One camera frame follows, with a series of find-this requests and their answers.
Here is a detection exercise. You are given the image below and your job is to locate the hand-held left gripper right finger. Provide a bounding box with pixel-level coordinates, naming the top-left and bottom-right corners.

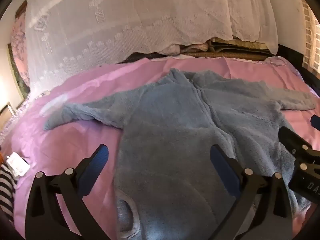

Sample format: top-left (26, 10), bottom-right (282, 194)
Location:
top-left (210, 144), bottom-right (293, 240)

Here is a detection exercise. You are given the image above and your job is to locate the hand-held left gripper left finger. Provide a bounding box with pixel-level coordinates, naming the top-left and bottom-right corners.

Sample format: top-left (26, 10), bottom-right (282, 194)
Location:
top-left (25, 144), bottom-right (111, 240)

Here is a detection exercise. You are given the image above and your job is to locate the blue fleece baby onesie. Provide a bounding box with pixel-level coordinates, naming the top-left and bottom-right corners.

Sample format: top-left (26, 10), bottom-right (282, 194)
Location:
top-left (43, 68), bottom-right (317, 240)

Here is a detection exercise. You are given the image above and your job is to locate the pink bed sheet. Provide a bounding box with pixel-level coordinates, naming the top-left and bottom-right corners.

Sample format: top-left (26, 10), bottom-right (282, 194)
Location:
top-left (0, 56), bottom-right (320, 240)

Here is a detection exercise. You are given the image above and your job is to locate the white flat packet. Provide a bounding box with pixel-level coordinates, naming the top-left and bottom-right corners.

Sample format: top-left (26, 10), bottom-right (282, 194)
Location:
top-left (6, 152), bottom-right (31, 177)

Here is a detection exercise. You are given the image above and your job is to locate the striped black white cloth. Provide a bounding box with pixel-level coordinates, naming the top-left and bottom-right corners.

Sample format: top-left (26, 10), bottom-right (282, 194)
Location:
top-left (0, 163), bottom-right (17, 224)

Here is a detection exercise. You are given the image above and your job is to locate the woven straw mat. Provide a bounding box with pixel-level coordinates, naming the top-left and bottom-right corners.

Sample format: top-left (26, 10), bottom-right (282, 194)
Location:
top-left (186, 51), bottom-right (273, 61)

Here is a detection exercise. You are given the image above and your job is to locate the framed floral painting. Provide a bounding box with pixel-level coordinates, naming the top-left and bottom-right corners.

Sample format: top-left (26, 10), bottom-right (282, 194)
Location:
top-left (7, 1), bottom-right (31, 101)

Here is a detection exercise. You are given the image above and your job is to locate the white lace cover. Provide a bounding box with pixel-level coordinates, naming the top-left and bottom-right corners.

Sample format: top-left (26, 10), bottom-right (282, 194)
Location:
top-left (24, 0), bottom-right (279, 93)

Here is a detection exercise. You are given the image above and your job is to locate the black bed frame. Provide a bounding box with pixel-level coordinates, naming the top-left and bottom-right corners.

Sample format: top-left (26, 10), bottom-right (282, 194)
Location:
top-left (277, 43), bottom-right (320, 93)

